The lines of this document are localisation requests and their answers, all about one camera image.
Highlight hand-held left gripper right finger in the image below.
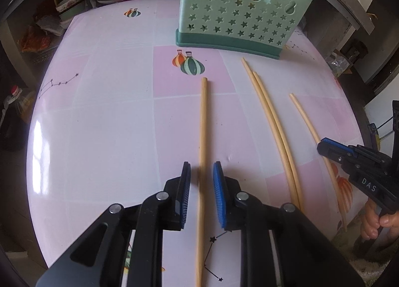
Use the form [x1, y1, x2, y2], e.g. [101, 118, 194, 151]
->
[212, 161, 366, 287]

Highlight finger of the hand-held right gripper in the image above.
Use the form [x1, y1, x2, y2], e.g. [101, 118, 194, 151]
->
[321, 138, 392, 166]
[317, 145, 359, 166]

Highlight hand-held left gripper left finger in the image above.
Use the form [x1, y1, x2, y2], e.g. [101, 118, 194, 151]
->
[36, 161, 192, 287]

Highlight wooden chopstick pair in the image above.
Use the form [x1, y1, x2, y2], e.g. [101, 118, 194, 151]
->
[241, 57, 298, 206]

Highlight green star-cutout utensil holder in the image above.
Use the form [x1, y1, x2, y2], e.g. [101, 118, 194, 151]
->
[175, 0, 315, 60]

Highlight person's right hand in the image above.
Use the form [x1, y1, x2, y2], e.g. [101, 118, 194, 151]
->
[361, 200, 399, 241]

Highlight plastic bag with green items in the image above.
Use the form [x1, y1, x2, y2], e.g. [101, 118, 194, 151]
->
[327, 51, 353, 77]

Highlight oil bottle with red cap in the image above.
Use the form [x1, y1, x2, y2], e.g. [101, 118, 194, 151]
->
[1, 86, 33, 152]

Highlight green bowl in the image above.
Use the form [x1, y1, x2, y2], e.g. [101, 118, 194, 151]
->
[59, 6, 85, 22]

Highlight orange snack packets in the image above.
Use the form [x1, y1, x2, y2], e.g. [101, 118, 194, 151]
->
[19, 25, 52, 53]

